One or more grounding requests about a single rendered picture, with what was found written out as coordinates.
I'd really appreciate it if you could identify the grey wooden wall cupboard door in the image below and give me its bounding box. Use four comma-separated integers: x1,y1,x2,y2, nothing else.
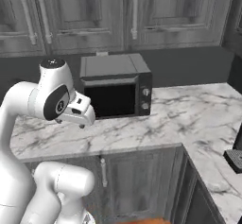
124,0,236,51
0,0,47,58
31,0,126,55

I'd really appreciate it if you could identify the black coffee machine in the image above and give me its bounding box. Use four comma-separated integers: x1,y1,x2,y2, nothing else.
223,129,242,174

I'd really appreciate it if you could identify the silver base cupboard handle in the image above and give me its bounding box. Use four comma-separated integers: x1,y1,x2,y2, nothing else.
99,157,109,188

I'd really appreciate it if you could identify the black microwave oven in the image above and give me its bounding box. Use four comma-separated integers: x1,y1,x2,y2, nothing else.
78,53,154,120

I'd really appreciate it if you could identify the dark grey base cupboard run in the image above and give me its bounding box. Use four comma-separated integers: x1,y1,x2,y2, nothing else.
171,146,227,224

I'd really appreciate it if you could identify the silver wall cupboard handle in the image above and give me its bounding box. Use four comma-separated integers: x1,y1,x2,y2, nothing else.
36,0,53,45
130,0,140,41
18,0,38,46

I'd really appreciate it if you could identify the dark grey wall cupboard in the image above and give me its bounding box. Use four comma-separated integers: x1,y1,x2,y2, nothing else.
221,0,242,58

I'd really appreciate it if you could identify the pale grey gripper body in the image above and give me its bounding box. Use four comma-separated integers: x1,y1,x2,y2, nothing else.
59,104,96,128

